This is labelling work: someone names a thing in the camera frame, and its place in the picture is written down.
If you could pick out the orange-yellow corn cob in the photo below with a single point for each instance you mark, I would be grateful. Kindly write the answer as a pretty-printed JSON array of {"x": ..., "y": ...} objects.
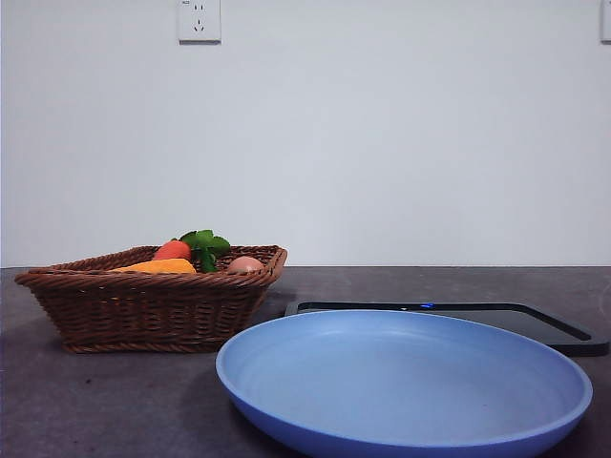
[{"x": 162, "y": 266}]

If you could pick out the blue round plate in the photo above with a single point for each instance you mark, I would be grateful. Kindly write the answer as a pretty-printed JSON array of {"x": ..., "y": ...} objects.
[{"x": 401, "y": 381}]

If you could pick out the brown wicker basket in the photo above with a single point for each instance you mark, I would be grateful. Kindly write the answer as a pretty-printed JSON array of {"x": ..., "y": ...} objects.
[{"x": 143, "y": 315}]

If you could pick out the brown egg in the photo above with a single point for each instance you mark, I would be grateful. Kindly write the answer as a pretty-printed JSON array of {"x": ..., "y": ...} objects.
[{"x": 244, "y": 264}]

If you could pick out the orange carrot with green leaves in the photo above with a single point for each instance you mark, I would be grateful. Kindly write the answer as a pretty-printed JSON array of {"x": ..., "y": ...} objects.
[{"x": 172, "y": 250}]

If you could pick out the black flat tray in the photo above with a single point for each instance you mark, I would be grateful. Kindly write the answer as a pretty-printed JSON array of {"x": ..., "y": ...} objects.
[{"x": 549, "y": 329}]

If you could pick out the white wall socket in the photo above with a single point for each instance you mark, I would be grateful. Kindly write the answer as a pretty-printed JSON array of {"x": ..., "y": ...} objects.
[{"x": 199, "y": 21}]

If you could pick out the white wall plate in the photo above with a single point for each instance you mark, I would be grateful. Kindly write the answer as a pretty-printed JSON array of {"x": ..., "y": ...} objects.
[{"x": 606, "y": 21}]

